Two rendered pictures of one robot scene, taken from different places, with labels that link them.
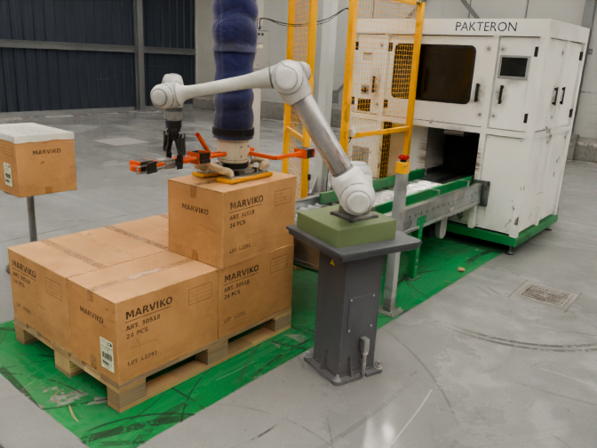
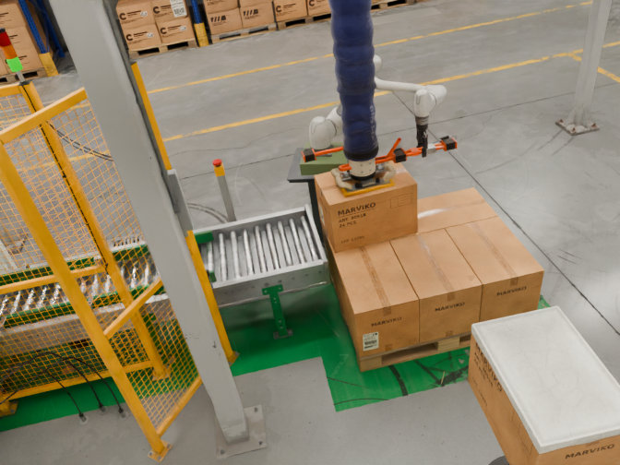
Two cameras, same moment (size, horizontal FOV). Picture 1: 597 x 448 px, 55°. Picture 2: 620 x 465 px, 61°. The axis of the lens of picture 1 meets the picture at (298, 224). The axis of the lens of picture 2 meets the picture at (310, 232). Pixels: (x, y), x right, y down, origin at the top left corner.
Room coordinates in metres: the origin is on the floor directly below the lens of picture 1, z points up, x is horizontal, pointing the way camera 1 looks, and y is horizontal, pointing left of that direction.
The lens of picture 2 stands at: (5.44, 2.24, 2.84)
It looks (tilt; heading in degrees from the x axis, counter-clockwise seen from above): 37 degrees down; 226
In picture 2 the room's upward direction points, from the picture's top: 9 degrees counter-clockwise
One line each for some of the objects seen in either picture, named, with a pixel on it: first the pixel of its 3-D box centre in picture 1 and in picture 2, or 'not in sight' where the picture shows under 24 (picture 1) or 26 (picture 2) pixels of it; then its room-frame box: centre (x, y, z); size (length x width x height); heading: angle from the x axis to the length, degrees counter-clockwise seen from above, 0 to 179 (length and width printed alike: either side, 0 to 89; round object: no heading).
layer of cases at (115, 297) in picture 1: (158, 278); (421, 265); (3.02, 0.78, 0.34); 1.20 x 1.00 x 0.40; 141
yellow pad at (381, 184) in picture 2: (220, 168); (367, 184); (3.13, 0.45, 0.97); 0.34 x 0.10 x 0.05; 144
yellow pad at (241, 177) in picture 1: (245, 173); not in sight; (3.02, 0.30, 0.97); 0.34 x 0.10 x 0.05; 144
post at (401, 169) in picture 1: (395, 239); (232, 220); (3.49, -0.62, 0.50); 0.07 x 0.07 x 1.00; 51
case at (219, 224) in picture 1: (234, 212); (365, 203); (3.05, 0.36, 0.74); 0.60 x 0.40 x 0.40; 144
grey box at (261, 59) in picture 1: (258, 50); (162, 204); (4.50, 0.37, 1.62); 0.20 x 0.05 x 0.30; 141
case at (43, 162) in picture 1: (26, 157); (543, 398); (3.94, 1.92, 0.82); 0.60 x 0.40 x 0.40; 50
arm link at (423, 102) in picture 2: (171, 91); (423, 101); (2.73, 0.62, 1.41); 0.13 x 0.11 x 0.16; 177
